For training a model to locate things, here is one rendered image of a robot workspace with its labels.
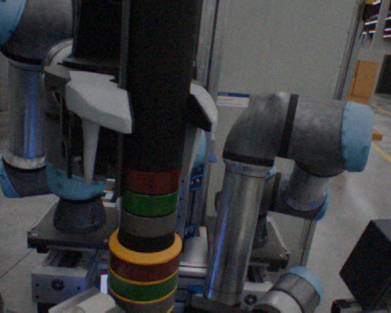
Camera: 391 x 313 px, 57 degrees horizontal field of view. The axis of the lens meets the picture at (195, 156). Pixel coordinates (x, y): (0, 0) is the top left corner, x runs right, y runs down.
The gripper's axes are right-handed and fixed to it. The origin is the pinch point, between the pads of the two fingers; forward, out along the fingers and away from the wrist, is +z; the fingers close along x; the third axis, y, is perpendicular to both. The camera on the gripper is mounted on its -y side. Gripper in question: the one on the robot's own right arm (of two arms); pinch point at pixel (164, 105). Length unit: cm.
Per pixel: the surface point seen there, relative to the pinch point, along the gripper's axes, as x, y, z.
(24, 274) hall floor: 8, 155, -206
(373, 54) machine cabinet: -969, -27, -777
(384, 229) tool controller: -64, 31, -27
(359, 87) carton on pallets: -636, 50, -519
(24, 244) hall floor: 8, 155, -242
